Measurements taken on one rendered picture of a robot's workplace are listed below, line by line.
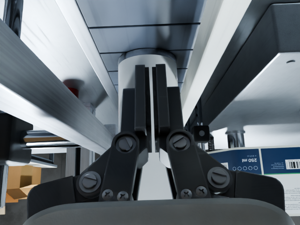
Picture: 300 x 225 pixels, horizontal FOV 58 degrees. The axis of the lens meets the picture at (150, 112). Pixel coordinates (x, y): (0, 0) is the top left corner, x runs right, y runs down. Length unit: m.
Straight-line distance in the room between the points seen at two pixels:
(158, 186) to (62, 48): 0.21
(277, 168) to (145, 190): 0.49
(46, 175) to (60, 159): 0.35
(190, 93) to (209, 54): 0.07
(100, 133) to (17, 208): 5.22
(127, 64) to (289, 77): 0.18
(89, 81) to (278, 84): 0.27
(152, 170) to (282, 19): 0.18
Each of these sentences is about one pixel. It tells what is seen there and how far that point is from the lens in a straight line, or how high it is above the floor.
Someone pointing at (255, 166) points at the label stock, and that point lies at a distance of 0.65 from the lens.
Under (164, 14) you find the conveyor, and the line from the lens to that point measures 0.18.
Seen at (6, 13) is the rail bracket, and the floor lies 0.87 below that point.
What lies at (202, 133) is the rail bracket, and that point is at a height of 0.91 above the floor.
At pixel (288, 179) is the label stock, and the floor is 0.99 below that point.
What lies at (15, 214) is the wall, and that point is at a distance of 5.38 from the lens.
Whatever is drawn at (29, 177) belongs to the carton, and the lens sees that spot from 3.42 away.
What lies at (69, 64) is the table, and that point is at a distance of 0.38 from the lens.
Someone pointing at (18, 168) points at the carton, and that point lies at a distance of 3.03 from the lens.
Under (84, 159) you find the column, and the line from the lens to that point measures 0.53.
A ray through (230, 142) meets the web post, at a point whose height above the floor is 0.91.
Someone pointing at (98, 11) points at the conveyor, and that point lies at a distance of 0.18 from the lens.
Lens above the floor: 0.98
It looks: 14 degrees down
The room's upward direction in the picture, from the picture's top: 178 degrees clockwise
